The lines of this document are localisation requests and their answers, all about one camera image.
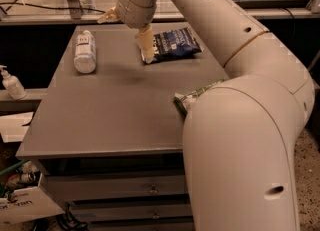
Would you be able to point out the green chip bag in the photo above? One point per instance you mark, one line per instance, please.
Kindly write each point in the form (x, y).
(184, 102)

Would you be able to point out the white cardboard box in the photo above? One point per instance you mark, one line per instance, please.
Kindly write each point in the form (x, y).
(28, 204)

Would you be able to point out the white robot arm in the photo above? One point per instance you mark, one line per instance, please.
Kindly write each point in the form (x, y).
(239, 136)

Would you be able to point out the white paper sheet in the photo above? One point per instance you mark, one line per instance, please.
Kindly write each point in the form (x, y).
(14, 127)

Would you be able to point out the white pump dispenser bottle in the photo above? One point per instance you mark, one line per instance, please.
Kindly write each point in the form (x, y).
(12, 84)

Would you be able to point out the clear plastic water bottle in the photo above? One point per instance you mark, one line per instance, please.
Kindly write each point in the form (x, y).
(85, 53)

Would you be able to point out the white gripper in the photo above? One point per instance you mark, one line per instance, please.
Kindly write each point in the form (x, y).
(127, 14)

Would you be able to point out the grey drawer cabinet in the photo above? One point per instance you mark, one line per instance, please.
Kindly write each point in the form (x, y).
(109, 144)

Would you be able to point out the dark blue snack bag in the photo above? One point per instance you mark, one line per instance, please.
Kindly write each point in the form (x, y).
(172, 45)

